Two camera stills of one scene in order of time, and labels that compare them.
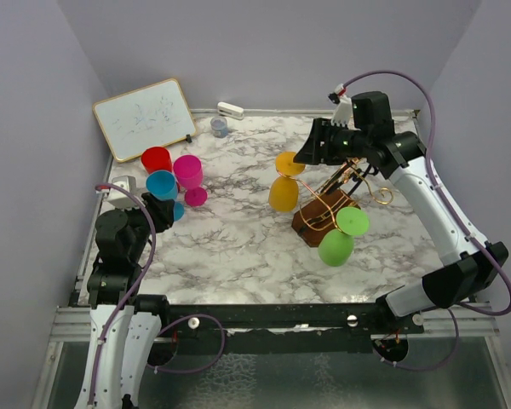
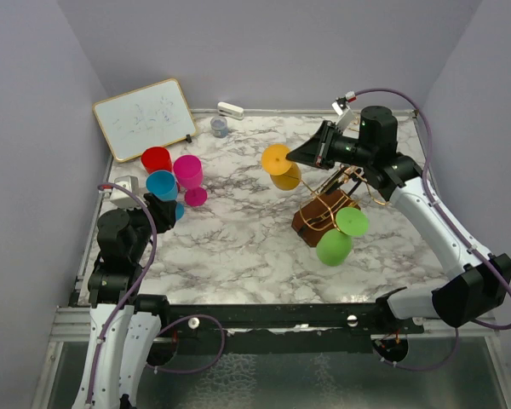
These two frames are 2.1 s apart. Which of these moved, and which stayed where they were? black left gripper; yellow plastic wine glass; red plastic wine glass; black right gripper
Moved: yellow plastic wine glass
Stayed: black right gripper; black left gripper; red plastic wine glass
